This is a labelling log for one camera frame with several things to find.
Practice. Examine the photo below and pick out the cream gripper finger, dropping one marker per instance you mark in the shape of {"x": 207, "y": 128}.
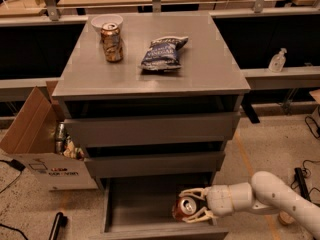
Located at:
{"x": 198, "y": 193}
{"x": 204, "y": 214}

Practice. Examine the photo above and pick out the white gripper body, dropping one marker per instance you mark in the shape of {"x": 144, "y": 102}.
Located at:
{"x": 218, "y": 200}

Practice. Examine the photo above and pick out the red coke can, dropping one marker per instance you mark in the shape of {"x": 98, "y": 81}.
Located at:
{"x": 184, "y": 207}

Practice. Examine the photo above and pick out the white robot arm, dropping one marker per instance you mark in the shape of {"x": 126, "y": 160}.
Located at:
{"x": 265, "y": 193}

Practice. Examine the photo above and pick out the grey middle drawer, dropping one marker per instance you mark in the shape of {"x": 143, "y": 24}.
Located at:
{"x": 155, "y": 164}

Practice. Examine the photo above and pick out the grey drawer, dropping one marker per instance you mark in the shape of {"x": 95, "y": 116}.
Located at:
{"x": 140, "y": 208}
{"x": 151, "y": 130}
{"x": 155, "y": 164}

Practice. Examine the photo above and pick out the grey top drawer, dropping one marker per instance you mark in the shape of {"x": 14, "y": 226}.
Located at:
{"x": 151, "y": 130}

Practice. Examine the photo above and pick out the grey bottom drawer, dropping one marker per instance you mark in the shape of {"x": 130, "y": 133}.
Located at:
{"x": 140, "y": 208}

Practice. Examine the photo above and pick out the grey drawer cabinet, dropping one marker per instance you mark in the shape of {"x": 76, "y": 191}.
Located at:
{"x": 168, "y": 107}

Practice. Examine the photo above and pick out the gold soda can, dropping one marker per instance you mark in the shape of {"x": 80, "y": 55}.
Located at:
{"x": 112, "y": 42}

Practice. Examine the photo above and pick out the wooden disc on floor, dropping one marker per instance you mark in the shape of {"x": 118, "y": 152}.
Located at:
{"x": 285, "y": 219}

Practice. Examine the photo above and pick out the black power strip right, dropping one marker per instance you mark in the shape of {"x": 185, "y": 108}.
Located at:
{"x": 300, "y": 179}

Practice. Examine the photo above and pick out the blue chip bag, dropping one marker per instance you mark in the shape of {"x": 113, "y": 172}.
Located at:
{"x": 162, "y": 54}

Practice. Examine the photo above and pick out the black object bottom left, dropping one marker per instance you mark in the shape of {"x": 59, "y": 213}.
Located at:
{"x": 60, "y": 220}

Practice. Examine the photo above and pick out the cans in cardboard box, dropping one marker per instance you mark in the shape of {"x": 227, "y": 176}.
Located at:
{"x": 64, "y": 144}

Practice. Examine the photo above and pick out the clear sanitizer bottle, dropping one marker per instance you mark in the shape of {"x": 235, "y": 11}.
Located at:
{"x": 278, "y": 60}

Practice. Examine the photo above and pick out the cardboard box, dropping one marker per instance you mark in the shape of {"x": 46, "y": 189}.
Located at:
{"x": 30, "y": 140}

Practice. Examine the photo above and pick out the black power adapter left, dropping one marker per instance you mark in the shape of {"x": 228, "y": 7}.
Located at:
{"x": 17, "y": 165}

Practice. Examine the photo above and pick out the white bowl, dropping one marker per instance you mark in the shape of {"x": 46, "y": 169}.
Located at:
{"x": 98, "y": 21}

